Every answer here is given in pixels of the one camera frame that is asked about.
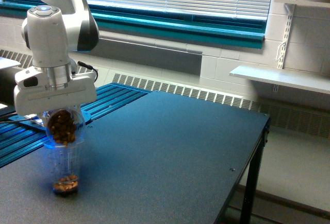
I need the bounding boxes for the clear plastic cup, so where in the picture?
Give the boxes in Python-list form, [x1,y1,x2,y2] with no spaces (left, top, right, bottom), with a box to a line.
[42,106,85,149]
[44,142,83,196]

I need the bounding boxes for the black cables at base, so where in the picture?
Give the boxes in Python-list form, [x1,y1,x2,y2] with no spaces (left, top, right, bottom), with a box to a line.
[0,114,39,125]

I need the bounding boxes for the brown almonds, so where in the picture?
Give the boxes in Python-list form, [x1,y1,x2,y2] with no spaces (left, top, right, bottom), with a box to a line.
[47,110,76,146]

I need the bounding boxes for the blue ribbed aluminium rail panel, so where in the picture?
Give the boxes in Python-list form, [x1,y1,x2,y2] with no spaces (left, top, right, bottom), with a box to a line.
[1,83,150,167]

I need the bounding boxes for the clear plastic cup on table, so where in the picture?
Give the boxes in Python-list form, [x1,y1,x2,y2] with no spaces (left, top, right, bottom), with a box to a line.
[44,142,83,196]

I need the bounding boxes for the white upper wall shelf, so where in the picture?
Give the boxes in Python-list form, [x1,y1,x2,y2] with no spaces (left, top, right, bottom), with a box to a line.
[274,0,330,8]

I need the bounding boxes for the white lower wall shelf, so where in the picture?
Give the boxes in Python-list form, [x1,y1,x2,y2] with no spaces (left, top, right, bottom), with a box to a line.
[229,65,329,94]

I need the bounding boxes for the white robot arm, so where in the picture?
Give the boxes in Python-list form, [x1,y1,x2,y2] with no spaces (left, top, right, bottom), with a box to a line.
[14,0,99,116]

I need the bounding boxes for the baseboard radiator vent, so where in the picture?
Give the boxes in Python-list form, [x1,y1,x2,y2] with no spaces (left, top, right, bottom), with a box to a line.
[0,49,330,139]

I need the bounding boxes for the white wall shelf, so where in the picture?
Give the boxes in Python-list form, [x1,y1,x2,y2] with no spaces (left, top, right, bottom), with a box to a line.
[274,0,330,8]
[229,65,329,94]

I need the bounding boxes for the white shelf bracket rail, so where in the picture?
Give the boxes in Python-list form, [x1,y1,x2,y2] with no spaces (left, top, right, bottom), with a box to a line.
[275,0,297,70]

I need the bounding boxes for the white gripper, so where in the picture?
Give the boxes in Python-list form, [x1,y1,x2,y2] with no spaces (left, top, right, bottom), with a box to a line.
[14,66,96,116]

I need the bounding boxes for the white desk edge left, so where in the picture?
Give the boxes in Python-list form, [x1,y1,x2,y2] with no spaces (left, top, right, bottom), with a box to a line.
[0,57,21,70]

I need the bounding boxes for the black table leg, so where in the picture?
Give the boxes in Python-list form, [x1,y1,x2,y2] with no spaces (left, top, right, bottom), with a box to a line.
[239,116,271,224]

